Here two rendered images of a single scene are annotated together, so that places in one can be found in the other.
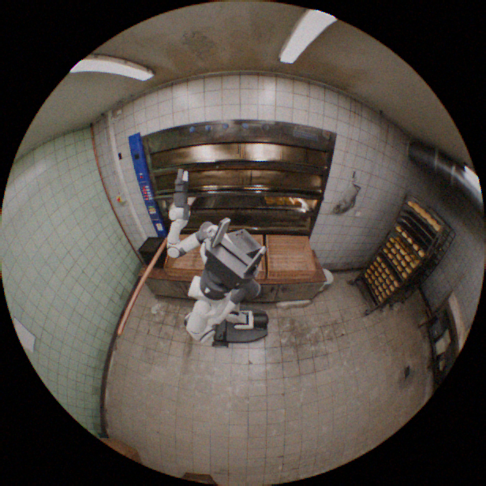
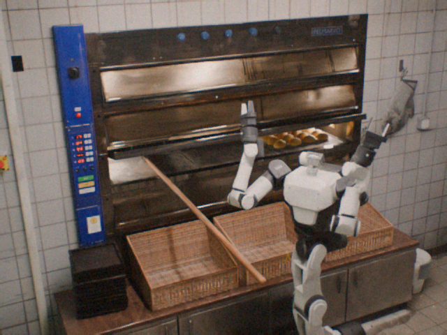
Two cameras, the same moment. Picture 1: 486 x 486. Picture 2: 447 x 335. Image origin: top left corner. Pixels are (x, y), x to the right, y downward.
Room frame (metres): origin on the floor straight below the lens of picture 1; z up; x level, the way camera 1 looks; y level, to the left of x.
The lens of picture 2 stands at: (-1.71, 1.71, 2.44)
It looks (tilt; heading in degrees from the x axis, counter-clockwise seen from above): 20 degrees down; 334
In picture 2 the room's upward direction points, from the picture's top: 1 degrees counter-clockwise
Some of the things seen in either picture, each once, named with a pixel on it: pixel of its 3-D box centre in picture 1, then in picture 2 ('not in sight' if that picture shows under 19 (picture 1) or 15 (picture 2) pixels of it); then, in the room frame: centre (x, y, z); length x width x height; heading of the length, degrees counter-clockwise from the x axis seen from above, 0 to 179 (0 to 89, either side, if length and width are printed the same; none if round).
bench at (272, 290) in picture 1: (229, 278); (249, 303); (1.13, 0.18, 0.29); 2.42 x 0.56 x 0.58; 89
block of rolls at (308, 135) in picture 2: (280, 194); (283, 130); (1.85, -0.53, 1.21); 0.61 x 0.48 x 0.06; 179
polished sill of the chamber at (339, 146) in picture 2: (237, 210); (241, 165); (1.44, 0.06, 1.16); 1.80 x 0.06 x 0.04; 89
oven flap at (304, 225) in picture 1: (237, 221); (243, 185); (1.41, 0.06, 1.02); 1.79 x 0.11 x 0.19; 89
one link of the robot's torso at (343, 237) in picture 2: not in sight; (321, 239); (0.54, 0.04, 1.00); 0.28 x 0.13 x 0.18; 90
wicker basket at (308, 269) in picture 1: (289, 256); (339, 222); (1.13, -0.55, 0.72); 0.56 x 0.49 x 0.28; 88
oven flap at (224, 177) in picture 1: (237, 177); (242, 111); (1.41, 0.06, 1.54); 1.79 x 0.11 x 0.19; 89
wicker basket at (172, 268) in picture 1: (190, 255); (181, 261); (1.16, 0.64, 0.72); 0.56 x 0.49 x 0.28; 89
